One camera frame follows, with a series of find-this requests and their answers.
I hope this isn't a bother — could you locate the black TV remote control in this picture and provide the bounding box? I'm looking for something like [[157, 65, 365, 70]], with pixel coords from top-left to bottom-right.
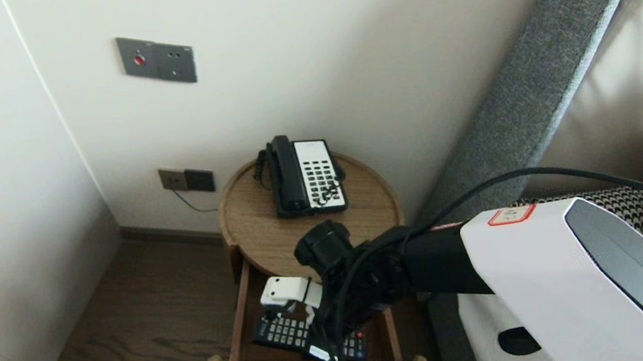
[[251, 310, 373, 361]]

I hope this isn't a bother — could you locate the round wooden side table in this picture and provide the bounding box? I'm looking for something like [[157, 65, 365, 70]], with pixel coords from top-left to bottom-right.
[[209, 139, 413, 306]]

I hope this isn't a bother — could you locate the black and white telephone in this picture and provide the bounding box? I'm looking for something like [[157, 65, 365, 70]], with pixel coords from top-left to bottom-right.
[[249, 131, 357, 228]]

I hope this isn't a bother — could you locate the black telephone handset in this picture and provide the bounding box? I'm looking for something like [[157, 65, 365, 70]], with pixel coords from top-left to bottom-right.
[[259, 134, 318, 217]]

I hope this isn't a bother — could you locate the thin black telephone line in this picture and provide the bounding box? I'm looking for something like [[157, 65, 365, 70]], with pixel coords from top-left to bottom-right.
[[169, 185, 222, 216]]

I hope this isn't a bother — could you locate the dark wooden baseboard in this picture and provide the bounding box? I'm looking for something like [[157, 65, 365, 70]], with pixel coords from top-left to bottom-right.
[[118, 221, 225, 253]]

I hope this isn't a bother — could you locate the black white houndstooth pillow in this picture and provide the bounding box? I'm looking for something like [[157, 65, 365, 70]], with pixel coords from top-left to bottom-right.
[[514, 173, 643, 245]]

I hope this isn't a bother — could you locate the beige padded headboard panel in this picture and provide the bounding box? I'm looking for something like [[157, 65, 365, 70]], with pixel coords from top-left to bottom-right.
[[528, 0, 643, 211]]

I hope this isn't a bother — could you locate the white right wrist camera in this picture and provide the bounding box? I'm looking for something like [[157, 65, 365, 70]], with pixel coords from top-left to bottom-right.
[[259, 271, 326, 319]]

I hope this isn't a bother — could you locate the black coiled handset cord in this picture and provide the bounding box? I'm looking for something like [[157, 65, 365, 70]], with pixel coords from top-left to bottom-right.
[[251, 146, 280, 192]]

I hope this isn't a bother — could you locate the black wall plate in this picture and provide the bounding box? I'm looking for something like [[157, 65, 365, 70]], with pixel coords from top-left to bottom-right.
[[182, 167, 218, 194]]

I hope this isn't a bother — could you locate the brass wall jack plate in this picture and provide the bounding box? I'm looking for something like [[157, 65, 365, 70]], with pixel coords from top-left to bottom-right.
[[156, 167, 192, 192]]

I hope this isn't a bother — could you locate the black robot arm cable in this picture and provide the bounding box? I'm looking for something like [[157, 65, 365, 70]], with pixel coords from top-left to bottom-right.
[[326, 140, 643, 361]]

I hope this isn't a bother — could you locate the grey wall power socket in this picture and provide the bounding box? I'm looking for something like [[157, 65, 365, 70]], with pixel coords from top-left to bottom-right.
[[150, 42, 202, 84]]

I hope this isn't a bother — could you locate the grey wall switch red button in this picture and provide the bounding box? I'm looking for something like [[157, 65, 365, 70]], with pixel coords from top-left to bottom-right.
[[111, 37, 158, 79]]

